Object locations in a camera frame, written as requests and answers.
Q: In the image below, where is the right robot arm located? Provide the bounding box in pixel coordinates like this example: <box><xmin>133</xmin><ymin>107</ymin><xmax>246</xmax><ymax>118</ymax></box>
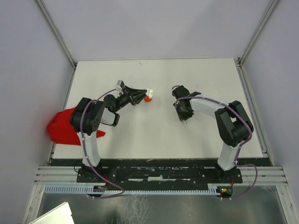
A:
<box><xmin>172</xmin><ymin>85</ymin><xmax>254</xmax><ymax>182</ymax></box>

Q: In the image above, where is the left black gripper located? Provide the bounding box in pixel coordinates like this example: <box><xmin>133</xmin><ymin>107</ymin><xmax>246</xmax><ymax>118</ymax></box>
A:
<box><xmin>114</xmin><ymin>85</ymin><xmax>149</xmax><ymax>112</ymax></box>

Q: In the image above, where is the white slotted cable duct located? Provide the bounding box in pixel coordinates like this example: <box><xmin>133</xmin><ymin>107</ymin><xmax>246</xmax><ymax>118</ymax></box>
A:
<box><xmin>43</xmin><ymin>184</ymin><xmax>220</xmax><ymax>196</ymax></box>

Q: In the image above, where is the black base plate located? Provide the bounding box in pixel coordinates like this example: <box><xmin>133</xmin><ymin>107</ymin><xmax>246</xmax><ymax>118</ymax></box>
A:
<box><xmin>77</xmin><ymin>159</ymin><xmax>243</xmax><ymax>190</ymax></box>

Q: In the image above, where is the white earbud charging case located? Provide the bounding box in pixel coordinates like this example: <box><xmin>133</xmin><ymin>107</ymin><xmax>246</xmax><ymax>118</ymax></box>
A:
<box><xmin>146</xmin><ymin>89</ymin><xmax>153</xmax><ymax>99</ymax></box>

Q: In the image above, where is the orange earbud charging case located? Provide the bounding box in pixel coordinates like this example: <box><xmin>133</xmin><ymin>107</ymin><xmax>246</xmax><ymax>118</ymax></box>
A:
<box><xmin>144</xmin><ymin>96</ymin><xmax>152</xmax><ymax>102</ymax></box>

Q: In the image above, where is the circuit board with leds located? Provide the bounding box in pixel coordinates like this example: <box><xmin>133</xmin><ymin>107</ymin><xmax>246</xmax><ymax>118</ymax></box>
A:
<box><xmin>219</xmin><ymin>187</ymin><xmax>233</xmax><ymax>198</ymax></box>

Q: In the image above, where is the right aluminium corner post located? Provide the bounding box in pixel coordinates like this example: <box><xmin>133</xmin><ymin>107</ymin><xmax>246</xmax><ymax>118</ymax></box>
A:
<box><xmin>238</xmin><ymin>0</ymin><xmax>281</xmax><ymax>66</ymax></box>

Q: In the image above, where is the left aluminium corner post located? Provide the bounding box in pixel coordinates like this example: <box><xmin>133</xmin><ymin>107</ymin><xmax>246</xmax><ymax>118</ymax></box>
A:
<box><xmin>34</xmin><ymin>0</ymin><xmax>77</xmax><ymax>68</ymax></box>

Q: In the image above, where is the red cloth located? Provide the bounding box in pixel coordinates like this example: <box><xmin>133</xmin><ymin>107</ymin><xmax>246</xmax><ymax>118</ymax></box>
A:
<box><xmin>45</xmin><ymin>106</ymin><xmax>107</xmax><ymax>147</ymax></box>

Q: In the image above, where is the aluminium frame rail front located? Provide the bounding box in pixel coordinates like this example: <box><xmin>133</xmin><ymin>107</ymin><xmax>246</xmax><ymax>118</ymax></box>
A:
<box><xmin>34</xmin><ymin>166</ymin><xmax>288</xmax><ymax>186</ymax></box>

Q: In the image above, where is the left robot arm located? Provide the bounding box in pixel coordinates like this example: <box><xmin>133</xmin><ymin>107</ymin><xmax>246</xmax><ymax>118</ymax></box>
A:
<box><xmin>70</xmin><ymin>85</ymin><xmax>153</xmax><ymax>182</ymax></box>

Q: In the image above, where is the white box corner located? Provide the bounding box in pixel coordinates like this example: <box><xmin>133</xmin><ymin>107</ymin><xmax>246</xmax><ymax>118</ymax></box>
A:
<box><xmin>30</xmin><ymin>202</ymin><xmax>74</xmax><ymax>224</ymax></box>

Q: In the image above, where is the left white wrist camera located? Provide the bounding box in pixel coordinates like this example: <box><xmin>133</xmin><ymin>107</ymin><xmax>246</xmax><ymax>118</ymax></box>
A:
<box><xmin>115</xmin><ymin>80</ymin><xmax>125</xmax><ymax>92</ymax></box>

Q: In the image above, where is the aluminium corner post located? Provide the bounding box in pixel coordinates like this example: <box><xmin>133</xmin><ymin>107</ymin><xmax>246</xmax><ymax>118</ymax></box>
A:
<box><xmin>34</xmin><ymin>0</ymin><xmax>77</xmax><ymax>68</ymax></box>
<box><xmin>238</xmin><ymin>0</ymin><xmax>281</xmax><ymax>66</ymax></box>

